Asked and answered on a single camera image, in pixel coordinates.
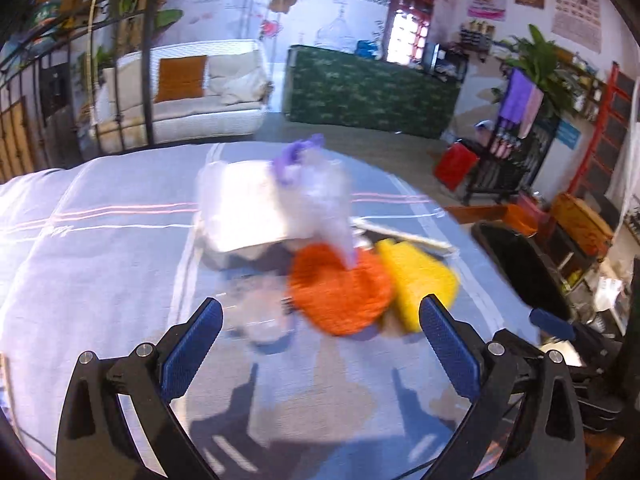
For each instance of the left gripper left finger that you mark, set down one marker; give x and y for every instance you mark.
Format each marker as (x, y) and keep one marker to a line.
(94, 440)

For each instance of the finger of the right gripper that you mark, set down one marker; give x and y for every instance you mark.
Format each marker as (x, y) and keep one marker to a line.
(552, 325)

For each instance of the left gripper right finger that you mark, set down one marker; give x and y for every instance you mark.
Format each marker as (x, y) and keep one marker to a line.
(547, 439)

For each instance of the yellow foam fruit net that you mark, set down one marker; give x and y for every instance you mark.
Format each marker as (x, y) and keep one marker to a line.
(416, 275)

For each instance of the orange foam fruit net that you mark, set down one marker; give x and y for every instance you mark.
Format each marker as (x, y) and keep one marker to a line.
(338, 300)

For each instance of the purple tissue pack bag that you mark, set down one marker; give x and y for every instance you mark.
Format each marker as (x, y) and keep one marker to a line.
(314, 195)

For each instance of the white face mask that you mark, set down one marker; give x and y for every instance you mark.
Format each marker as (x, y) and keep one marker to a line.
(239, 206)

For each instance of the dark brown trash bin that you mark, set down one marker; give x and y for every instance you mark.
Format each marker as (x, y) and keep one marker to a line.
(528, 270)

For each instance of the orange plastic bucket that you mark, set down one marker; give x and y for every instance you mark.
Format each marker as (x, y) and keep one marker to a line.
(519, 220)

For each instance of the orange patterned stool cushion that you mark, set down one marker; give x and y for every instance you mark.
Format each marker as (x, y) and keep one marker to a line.
(581, 222)

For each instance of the black iron rack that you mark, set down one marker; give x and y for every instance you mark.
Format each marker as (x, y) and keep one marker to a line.
(506, 163)

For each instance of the red ladder shelf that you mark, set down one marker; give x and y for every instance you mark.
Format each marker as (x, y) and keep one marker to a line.
(595, 172)

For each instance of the red bag on floor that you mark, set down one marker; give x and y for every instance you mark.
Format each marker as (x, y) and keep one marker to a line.
(455, 165)

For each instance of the blue striped table cloth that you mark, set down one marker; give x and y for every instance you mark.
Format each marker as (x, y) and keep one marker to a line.
(107, 255)

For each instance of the white paper wrapper strip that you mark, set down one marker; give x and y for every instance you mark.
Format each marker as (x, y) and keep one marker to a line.
(436, 245)

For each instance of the pink towel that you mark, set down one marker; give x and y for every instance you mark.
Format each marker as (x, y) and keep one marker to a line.
(532, 107)

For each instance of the purple towel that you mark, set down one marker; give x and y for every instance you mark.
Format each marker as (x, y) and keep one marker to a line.
(514, 102)

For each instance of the potted green plant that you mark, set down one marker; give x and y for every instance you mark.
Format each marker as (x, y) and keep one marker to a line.
(537, 59)

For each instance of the green patterned counter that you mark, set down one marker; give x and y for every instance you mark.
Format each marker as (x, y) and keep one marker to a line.
(328, 87)

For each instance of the red phone booth cabinet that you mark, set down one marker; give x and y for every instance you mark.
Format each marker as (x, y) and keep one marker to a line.
(407, 25)

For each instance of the white wicker swing sofa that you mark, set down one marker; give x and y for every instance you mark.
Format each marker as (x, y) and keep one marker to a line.
(236, 94)

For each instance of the brown square cushion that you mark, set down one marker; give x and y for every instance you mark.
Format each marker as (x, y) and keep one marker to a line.
(181, 78)

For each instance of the black iron railing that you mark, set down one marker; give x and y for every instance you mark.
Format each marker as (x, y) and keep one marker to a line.
(50, 84)

